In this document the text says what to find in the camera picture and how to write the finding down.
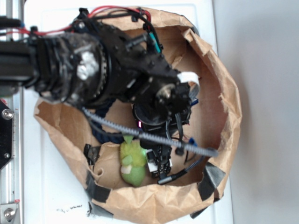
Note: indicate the black octagonal mount plate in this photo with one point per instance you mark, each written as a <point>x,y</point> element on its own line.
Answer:
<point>6,134</point>

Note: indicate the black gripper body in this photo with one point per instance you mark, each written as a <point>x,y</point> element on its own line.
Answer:
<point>170,110</point>

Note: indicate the green plush toy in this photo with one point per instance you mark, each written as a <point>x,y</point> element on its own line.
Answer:
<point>133,161</point>

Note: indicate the white plastic tray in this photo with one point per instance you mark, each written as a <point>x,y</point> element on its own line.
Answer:
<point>51,194</point>

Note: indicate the brown paper bag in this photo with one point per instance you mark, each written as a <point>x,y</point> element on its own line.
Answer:
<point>215,122</point>

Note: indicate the aluminium rail frame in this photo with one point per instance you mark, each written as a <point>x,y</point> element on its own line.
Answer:
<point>11,176</point>

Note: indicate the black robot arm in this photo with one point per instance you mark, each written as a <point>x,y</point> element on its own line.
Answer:
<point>109,64</point>

